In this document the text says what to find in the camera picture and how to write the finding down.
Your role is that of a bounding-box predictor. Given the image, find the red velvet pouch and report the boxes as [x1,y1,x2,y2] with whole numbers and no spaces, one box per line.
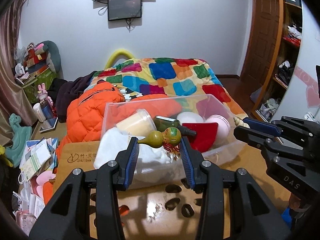
[182,122,218,153]

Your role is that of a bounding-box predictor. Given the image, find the white drawstring cloth bag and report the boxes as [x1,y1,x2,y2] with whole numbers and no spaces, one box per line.
[94,127,184,187]

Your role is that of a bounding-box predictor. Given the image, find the pink round portable fan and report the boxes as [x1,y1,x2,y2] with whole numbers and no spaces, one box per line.
[205,114,231,146]

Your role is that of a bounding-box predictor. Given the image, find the green gourd ornament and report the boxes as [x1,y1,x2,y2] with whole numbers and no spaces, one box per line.
[138,127,182,154]

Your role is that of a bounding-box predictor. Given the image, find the beige round plastic jar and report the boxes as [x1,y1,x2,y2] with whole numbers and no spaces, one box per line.
[116,109,157,137]

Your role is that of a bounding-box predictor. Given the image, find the white round plastic jar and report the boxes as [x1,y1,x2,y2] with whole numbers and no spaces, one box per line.
[176,112,204,124]

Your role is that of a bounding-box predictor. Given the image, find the green glass spray bottle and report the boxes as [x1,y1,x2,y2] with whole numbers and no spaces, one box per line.
[153,115,197,137]

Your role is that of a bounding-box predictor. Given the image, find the person right hand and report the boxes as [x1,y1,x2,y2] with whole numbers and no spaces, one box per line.
[288,193,301,211]

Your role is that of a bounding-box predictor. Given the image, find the clear plastic storage bin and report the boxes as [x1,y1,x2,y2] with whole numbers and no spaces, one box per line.
[94,94,246,188]

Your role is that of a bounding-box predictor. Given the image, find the orange puffer jacket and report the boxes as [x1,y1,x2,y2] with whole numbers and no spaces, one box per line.
[56,81,182,158]

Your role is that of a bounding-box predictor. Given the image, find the stack of paper booklets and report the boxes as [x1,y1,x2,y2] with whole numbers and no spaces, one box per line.
[18,138,59,184]

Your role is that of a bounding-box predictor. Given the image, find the brown wooden door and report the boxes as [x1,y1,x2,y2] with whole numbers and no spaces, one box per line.
[240,0,284,116]

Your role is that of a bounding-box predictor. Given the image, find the white cylindrical bottle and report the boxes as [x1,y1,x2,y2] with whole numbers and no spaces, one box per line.
[33,103,46,122]

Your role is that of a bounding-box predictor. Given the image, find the dark purple garment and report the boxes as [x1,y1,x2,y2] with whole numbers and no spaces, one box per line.
[48,71,96,123]

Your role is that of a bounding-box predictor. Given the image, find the green dinosaur plush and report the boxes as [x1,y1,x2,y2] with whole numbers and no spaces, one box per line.
[5,113,32,168]

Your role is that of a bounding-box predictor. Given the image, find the colourful patchwork blanket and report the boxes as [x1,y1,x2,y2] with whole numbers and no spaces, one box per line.
[87,57,247,119]

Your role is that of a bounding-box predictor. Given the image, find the pink rabbit toy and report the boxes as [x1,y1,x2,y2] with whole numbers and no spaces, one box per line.
[37,83,53,107]

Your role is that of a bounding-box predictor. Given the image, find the yellow curved headboard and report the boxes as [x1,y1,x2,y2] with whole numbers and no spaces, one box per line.
[104,49,135,70]

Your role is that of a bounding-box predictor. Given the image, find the green storage box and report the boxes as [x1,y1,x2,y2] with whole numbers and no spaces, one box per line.
[22,68,58,104]

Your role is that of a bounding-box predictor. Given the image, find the pink striped curtain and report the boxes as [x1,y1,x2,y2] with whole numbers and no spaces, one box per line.
[1,0,37,145]

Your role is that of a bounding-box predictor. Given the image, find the wall mounted black monitor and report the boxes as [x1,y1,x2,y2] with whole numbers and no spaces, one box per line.
[107,0,142,21]

